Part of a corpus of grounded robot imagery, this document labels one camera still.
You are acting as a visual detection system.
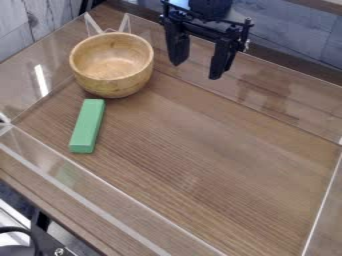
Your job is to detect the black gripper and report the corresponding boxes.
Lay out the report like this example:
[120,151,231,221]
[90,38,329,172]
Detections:
[160,0,253,80]

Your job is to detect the green rectangular stick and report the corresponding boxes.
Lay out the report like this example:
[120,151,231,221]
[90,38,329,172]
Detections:
[68,99,105,154]

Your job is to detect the wooden bowl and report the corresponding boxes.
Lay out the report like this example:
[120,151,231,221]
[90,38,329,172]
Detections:
[68,32,153,98]

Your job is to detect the clear acrylic tray walls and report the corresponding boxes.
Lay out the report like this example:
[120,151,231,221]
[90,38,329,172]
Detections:
[0,9,342,256]

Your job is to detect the black table leg bracket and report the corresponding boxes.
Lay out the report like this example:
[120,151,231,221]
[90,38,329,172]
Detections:
[30,210,78,256]

